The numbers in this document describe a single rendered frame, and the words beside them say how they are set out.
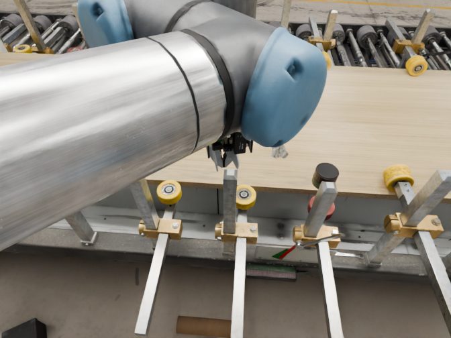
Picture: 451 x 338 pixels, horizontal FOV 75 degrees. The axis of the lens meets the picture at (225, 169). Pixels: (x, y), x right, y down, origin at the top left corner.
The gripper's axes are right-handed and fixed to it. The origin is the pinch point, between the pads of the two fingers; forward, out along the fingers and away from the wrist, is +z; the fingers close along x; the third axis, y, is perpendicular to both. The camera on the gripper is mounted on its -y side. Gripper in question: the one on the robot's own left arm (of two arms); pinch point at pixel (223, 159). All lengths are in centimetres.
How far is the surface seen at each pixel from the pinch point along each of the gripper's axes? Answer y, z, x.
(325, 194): -0.1, 18.4, 26.1
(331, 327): 25, 41, 23
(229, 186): -6.2, 17.6, 2.5
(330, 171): -5.8, 16.6, 29.2
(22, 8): -141, 20, -81
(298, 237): -0.5, 40.9, 23.4
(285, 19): -106, 22, 50
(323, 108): -56, 38, 53
